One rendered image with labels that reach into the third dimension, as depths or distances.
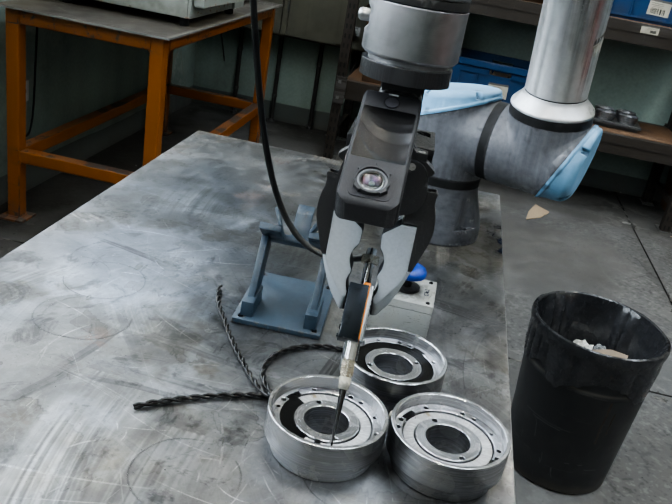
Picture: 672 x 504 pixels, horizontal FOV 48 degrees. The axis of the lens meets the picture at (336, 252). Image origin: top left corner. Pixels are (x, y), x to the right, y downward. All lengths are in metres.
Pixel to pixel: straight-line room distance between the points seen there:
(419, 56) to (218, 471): 0.36
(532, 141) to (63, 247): 0.63
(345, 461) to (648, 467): 1.74
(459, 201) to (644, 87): 3.64
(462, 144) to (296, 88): 3.71
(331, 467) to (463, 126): 0.62
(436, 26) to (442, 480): 0.35
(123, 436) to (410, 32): 0.40
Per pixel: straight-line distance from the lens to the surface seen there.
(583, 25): 1.04
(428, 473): 0.64
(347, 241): 0.62
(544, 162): 1.08
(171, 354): 0.78
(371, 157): 0.54
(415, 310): 0.86
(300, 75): 4.77
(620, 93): 4.72
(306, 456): 0.63
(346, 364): 0.64
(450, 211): 1.15
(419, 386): 0.72
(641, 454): 2.36
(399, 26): 0.56
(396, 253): 0.62
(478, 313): 0.98
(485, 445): 0.69
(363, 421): 0.68
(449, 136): 1.12
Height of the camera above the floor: 1.22
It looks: 24 degrees down
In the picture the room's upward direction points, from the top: 10 degrees clockwise
